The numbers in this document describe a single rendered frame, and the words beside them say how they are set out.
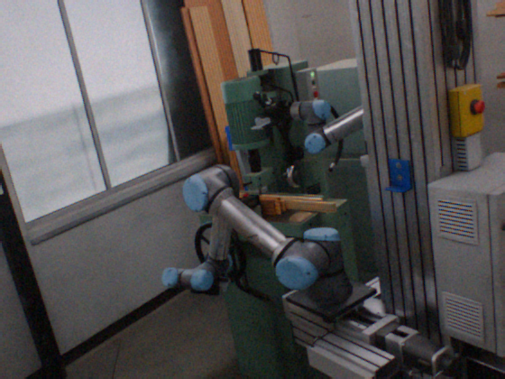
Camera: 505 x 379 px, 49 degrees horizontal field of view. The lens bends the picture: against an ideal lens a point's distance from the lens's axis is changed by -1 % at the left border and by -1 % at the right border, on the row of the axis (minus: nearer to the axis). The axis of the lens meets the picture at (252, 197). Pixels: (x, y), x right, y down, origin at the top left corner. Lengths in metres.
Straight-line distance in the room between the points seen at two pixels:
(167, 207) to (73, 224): 0.74
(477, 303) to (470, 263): 0.12
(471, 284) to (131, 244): 2.53
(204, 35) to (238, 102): 1.61
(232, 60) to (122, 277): 1.75
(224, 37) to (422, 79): 2.79
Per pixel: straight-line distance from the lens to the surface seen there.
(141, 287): 3.85
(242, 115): 2.50
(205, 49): 4.03
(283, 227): 2.43
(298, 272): 1.72
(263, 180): 2.63
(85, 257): 3.55
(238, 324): 2.91
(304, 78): 2.69
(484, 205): 1.53
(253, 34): 4.45
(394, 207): 1.78
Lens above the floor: 1.73
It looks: 17 degrees down
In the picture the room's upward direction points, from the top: 11 degrees counter-clockwise
